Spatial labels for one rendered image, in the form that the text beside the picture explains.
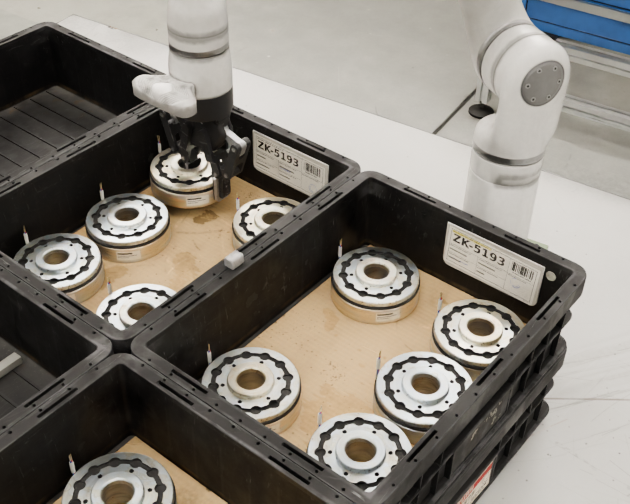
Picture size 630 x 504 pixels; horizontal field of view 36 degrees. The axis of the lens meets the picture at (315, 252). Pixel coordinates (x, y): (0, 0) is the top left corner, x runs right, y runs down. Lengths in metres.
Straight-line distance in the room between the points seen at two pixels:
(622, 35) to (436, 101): 0.64
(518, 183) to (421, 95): 1.96
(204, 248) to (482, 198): 0.36
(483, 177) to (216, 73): 0.37
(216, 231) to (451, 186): 0.47
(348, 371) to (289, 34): 2.55
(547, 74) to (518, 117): 0.06
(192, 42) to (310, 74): 2.17
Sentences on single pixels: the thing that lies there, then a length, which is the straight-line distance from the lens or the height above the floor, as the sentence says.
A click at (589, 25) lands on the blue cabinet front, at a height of 0.38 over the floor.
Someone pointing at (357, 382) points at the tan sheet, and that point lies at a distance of 1.04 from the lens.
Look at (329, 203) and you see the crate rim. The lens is 1.11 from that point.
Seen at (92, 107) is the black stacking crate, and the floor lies 0.83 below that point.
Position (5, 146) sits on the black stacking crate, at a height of 0.83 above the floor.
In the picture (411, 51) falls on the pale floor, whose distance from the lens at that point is 3.44.
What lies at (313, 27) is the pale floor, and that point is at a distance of 3.57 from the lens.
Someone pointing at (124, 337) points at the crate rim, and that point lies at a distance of 0.96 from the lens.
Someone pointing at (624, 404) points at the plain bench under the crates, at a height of 0.70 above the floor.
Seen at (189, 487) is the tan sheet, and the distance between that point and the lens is 0.96.
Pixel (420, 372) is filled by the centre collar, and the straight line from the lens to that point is 1.01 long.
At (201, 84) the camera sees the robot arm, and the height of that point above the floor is 1.03.
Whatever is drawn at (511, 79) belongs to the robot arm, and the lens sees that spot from 1.16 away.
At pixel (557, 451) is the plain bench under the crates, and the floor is 0.70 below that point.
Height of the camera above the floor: 1.59
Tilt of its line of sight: 40 degrees down
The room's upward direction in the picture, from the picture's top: 2 degrees clockwise
